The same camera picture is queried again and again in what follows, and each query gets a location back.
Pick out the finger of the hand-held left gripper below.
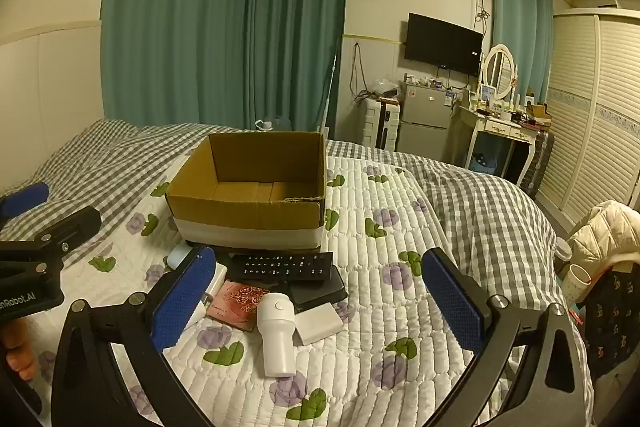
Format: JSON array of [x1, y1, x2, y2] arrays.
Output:
[[0, 182, 50, 222], [0, 206, 102, 268]]

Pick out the small white box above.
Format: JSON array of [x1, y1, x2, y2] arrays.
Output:
[[202, 262, 229, 297]]

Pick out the light blue-green curtain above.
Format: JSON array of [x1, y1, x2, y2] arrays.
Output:
[[490, 0, 555, 104]]

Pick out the grey checked duvet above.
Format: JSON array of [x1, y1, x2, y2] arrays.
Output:
[[0, 119, 597, 427]]

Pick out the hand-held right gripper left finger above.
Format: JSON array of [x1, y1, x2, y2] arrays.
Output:
[[51, 246, 218, 427]]

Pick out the dark checked suitcase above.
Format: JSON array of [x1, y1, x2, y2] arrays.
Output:
[[520, 129, 556, 200]]

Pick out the small round jar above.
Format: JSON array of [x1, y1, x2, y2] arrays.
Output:
[[166, 243, 194, 271]]

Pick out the brown cardboard box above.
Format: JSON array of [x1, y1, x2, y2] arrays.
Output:
[[165, 132, 328, 253]]

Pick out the pink floral wallet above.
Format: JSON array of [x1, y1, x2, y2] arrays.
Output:
[[205, 280, 271, 333]]

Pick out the narrow green curtain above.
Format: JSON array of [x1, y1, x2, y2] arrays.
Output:
[[244, 0, 350, 141]]

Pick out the blue stool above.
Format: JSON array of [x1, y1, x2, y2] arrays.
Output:
[[468, 151, 499, 174]]

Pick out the white power adapter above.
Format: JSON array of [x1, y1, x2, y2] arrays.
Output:
[[294, 302, 345, 347]]

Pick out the white slatted wardrobe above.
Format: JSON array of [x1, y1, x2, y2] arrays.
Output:
[[537, 9, 640, 229]]

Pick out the oval white mirror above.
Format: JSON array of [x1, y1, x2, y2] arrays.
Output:
[[481, 45, 519, 100]]

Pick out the black box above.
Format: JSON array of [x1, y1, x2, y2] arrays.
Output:
[[286, 267, 348, 314]]

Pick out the silver fridge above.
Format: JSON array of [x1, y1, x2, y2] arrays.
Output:
[[397, 82, 464, 160]]

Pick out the white puffer jacket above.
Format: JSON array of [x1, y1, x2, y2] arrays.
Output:
[[567, 200, 640, 279]]

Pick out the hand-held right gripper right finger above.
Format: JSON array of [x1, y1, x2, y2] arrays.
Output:
[[421, 248, 588, 427]]

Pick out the white suitcase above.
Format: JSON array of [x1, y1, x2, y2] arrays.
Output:
[[362, 96, 404, 152]]

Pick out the white mop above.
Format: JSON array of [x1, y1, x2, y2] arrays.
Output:
[[319, 51, 337, 140]]

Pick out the clear plastic bag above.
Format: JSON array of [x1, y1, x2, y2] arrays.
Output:
[[369, 77, 402, 100]]

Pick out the wide green curtain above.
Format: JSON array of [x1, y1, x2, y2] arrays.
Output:
[[100, 0, 257, 134]]

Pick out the person's left hand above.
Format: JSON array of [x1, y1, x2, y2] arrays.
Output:
[[0, 319, 39, 383]]

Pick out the hanging wall cables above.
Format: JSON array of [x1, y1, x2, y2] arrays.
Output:
[[349, 41, 372, 104]]

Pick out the white dressing table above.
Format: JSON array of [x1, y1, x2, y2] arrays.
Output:
[[457, 103, 542, 188]]

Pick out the white cylindrical bottle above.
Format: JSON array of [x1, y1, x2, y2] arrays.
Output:
[[257, 293, 297, 378]]

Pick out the white floral quilted mat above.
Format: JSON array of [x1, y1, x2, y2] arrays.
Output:
[[27, 151, 596, 427]]

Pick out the white paper cup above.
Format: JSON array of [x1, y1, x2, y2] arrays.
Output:
[[565, 264, 593, 304]]

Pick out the black remote control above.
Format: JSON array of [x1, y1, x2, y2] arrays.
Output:
[[227, 252, 335, 284]]

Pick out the black wall television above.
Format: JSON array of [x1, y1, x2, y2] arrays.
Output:
[[404, 13, 484, 77]]

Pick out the dark floral garment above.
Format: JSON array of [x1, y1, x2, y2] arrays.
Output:
[[582, 263, 640, 379]]

